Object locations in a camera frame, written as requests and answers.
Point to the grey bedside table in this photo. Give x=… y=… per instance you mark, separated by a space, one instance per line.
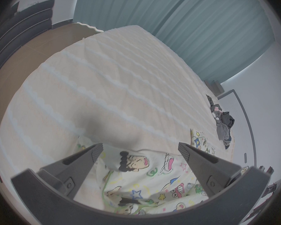
x=214 y=88

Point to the blue-green curtain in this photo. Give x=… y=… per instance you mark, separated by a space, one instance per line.
x=178 y=20

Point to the white printed pyjama top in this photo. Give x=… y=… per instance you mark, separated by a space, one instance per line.
x=142 y=179

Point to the bed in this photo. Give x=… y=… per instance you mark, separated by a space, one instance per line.
x=107 y=78

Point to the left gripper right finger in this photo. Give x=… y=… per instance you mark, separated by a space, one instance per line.
x=208 y=170

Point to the black chest of drawers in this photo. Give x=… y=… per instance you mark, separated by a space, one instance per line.
x=21 y=31

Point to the pile of clothes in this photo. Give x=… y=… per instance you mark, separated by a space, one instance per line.
x=223 y=128

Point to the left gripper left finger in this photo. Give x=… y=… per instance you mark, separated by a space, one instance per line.
x=77 y=167

